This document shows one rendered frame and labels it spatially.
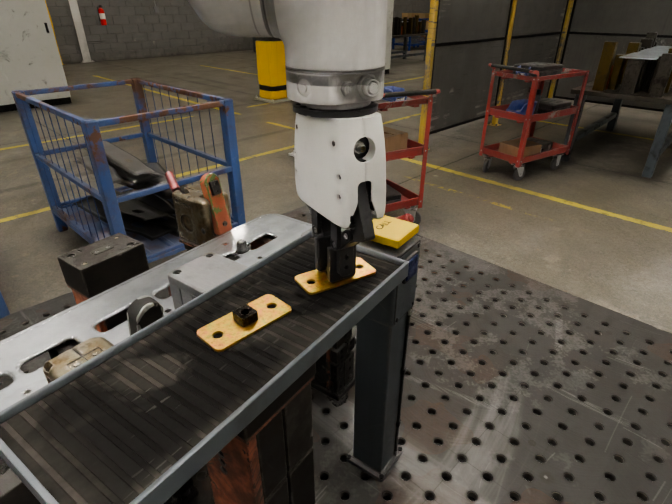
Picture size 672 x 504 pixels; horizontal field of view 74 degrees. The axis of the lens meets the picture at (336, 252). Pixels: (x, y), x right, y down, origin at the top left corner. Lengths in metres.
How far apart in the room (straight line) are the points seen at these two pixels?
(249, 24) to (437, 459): 0.76
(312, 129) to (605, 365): 0.96
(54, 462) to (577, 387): 0.98
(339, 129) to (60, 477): 0.31
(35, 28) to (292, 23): 8.27
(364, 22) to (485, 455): 0.76
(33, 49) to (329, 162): 8.28
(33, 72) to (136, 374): 8.28
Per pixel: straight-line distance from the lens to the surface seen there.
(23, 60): 8.57
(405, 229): 0.59
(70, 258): 0.91
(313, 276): 0.48
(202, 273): 0.61
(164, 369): 0.40
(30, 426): 0.40
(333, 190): 0.40
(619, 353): 1.27
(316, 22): 0.37
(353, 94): 0.38
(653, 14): 7.70
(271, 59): 7.73
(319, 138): 0.40
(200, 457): 0.33
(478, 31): 5.80
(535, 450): 0.97
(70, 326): 0.78
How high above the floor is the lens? 1.42
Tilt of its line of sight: 29 degrees down
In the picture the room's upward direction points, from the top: straight up
